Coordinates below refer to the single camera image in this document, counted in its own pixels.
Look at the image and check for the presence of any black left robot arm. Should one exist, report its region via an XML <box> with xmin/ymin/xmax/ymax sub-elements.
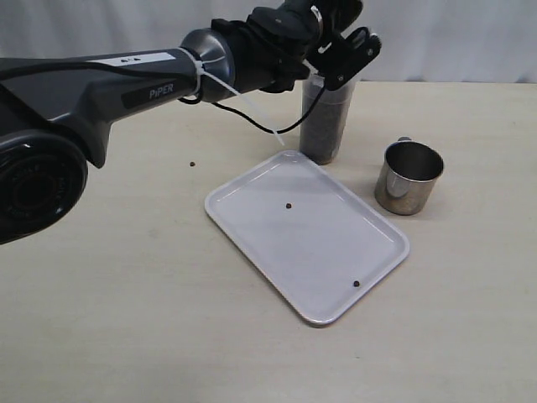
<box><xmin>1</xmin><ymin>1</ymin><xmax>382</xmax><ymax>243</ymax></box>

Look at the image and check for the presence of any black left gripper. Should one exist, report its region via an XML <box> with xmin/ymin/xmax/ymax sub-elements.
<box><xmin>308</xmin><ymin>0</ymin><xmax>382</xmax><ymax>91</ymax></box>

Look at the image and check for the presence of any clear plastic pitcher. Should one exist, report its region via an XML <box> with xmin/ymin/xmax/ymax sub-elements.
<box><xmin>299</xmin><ymin>79</ymin><xmax>356</xmax><ymax>165</ymax></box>

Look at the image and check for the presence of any white curtain backdrop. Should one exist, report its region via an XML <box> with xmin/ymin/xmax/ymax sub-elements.
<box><xmin>1</xmin><ymin>1</ymin><xmax>536</xmax><ymax>83</ymax></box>

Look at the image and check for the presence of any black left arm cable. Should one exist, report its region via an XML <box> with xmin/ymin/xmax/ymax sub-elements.
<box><xmin>0</xmin><ymin>54</ymin><xmax>328</xmax><ymax>136</ymax></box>

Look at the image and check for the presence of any white plastic tray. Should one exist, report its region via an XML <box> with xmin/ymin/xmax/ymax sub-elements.
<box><xmin>205</xmin><ymin>150</ymin><xmax>410</xmax><ymax>327</ymax></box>

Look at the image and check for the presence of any steel mug with kibble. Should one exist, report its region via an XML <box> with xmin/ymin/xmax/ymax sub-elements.
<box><xmin>374</xmin><ymin>137</ymin><xmax>445</xmax><ymax>216</ymax></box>

